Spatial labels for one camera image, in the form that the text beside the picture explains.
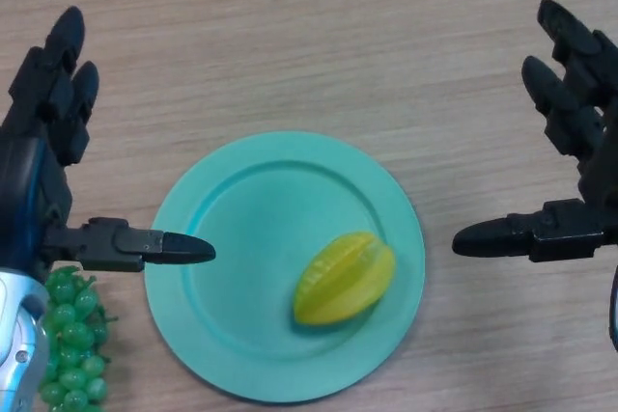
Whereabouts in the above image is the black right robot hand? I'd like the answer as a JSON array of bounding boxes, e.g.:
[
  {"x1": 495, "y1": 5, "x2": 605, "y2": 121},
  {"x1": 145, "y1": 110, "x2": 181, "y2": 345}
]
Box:
[{"x1": 451, "y1": 0, "x2": 618, "y2": 263}]

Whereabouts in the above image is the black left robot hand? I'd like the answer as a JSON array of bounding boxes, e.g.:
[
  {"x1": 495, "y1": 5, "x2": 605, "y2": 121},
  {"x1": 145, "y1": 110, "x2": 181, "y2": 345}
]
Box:
[{"x1": 0, "y1": 5, "x2": 217, "y2": 283}]

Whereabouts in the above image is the yellow starfruit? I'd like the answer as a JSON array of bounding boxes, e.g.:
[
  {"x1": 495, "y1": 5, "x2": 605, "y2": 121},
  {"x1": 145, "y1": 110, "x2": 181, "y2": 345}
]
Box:
[{"x1": 293, "y1": 231, "x2": 398, "y2": 327}]

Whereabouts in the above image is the green round plate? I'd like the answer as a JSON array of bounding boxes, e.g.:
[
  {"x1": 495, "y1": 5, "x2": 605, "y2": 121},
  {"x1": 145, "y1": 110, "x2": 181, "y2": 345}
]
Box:
[{"x1": 144, "y1": 130, "x2": 427, "y2": 404}]

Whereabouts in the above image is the green grape bunch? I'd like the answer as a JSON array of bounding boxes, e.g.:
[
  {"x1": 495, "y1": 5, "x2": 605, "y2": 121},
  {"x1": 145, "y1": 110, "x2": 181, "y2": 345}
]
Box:
[{"x1": 37, "y1": 264, "x2": 120, "y2": 412}]

